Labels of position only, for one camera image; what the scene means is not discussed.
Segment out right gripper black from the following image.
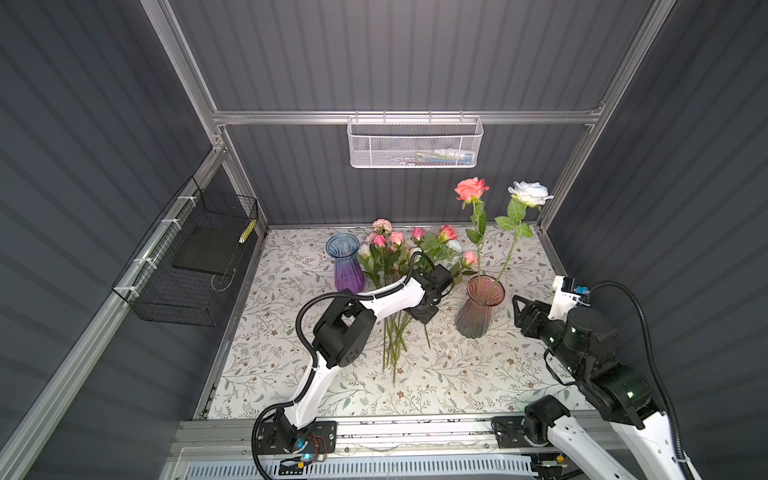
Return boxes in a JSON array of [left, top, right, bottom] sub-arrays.
[[511, 291, 582, 379]]

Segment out white spray rose stem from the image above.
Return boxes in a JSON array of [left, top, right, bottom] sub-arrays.
[[382, 233, 462, 383]]

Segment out light pink rose stem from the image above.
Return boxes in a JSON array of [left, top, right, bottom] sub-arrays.
[[419, 250, 479, 349]]

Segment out red pink rose stem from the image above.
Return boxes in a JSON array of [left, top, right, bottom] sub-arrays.
[[395, 224, 459, 361]]

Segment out pink glass vase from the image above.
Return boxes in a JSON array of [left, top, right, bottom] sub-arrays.
[[454, 275, 506, 339]]

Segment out deep pink rose stem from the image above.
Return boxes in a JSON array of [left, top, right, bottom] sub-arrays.
[[454, 177, 489, 277]]

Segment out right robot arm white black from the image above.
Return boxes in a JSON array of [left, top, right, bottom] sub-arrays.
[[512, 289, 700, 479]]

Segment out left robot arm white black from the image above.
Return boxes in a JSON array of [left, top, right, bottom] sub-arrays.
[[273, 265, 453, 452]]

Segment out blue purple glass vase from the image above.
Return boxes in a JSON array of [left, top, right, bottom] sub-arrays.
[[326, 233, 365, 294]]

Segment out single dark pink bud stem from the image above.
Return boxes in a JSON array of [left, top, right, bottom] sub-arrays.
[[411, 227, 426, 256]]

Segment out small pink spray roses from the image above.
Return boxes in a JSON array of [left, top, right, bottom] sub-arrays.
[[358, 219, 410, 377]]

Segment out floral patterned table mat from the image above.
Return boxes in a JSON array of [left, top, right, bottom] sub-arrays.
[[208, 228, 587, 419]]

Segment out tubes in white basket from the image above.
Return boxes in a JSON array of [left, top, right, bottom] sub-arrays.
[[398, 149, 476, 167]]

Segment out yellow tube in basket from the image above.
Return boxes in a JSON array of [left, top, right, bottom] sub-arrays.
[[239, 220, 258, 244]]

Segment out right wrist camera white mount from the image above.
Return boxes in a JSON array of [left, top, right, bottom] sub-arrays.
[[548, 275, 591, 321]]

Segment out white wire mesh basket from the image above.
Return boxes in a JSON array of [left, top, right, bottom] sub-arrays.
[[346, 114, 484, 169]]

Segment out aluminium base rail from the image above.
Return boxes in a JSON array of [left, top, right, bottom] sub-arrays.
[[158, 410, 631, 480]]

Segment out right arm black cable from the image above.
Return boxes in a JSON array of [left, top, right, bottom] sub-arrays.
[[584, 280, 697, 480]]

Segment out black wire basket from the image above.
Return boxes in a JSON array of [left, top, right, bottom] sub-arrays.
[[113, 179, 259, 327]]

